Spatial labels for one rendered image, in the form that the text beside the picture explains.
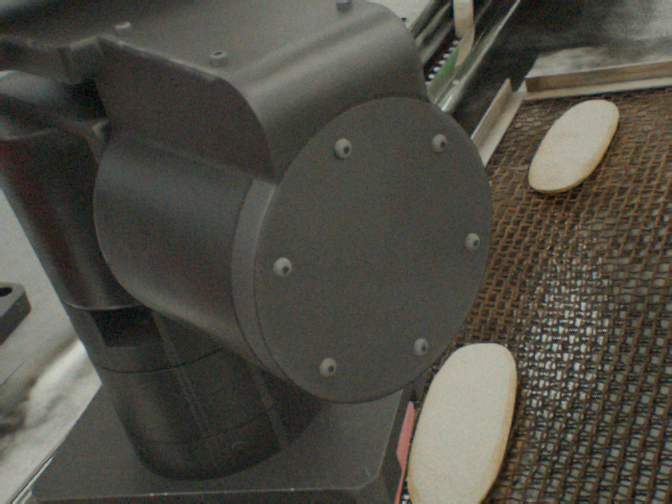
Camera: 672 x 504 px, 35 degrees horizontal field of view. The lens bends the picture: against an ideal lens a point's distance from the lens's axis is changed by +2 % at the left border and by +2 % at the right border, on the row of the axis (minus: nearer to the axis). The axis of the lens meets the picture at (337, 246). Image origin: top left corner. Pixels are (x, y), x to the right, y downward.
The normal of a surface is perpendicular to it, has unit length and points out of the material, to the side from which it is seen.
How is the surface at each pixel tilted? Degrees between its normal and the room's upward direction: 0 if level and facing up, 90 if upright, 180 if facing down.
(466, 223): 81
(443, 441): 8
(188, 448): 88
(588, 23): 0
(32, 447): 0
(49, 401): 0
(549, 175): 23
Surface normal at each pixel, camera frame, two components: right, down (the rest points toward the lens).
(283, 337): 0.62, 0.22
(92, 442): -0.28, -0.83
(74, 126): -0.73, 0.51
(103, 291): -0.25, 0.55
